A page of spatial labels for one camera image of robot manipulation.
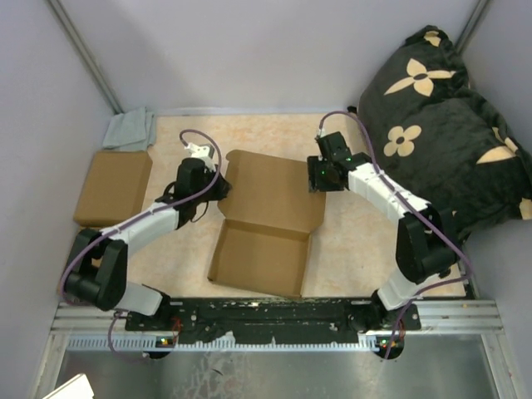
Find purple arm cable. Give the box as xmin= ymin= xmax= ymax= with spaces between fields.
xmin=318 ymin=110 xmax=475 ymax=361
xmin=57 ymin=129 xmax=224 ymax=363

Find aluminium frame rail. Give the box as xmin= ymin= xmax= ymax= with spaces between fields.
xmin=52 ymin=301 xmax=502 ymax=333

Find brown cardboard box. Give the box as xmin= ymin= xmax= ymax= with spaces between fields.
xmin=73 ymin=150 xmax=153 ymax=228
xmin=208 ymin=150 xmax=326 ymax=298

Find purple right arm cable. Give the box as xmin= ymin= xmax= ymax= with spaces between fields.
xmin=318 ymin=110 xmax=475 ymax=361

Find light blue folded cloth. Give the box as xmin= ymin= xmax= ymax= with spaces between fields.
xmin=102 ymin=107 xmax=156 ymax=152

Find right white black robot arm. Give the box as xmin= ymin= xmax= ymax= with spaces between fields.
xmin=307 ymin=129 xmax=458 ymax=329

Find left aluminium corner post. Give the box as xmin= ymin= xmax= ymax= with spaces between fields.
xmin=45 ymin=0 xmax=124 ymax=115

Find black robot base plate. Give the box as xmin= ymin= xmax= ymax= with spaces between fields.
xmin=126 ymin=297 xmax=421 ymax=357

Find white slotted cable duct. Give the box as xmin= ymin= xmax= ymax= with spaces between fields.
xmin=66 ymin=334 xmax=411 ymax=352

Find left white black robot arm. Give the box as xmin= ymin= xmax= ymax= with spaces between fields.
xmin=60 ymin=157 xmax=230 ymax=330

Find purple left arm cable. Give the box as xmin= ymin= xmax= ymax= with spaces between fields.
xmin=57 ymin=129 xmax=224 ymax=363

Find right aluminium corner post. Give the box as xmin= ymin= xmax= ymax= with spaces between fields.
xmin=455 ymin=0 xmax=492 ymax=53

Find aluminium corner post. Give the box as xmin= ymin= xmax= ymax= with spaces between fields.
xmin=45 ymin=0 xmax=124 ymax=115
xmin=455 ymin=0 xmax=492 ymax=53

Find white object corner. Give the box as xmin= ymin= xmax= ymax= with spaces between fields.
xmin=43 ymin=373 xmax=95 ymax=399

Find black floral pillow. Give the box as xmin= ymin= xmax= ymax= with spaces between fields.
xmin=357 ymin=26 xmax=531 ymax=239

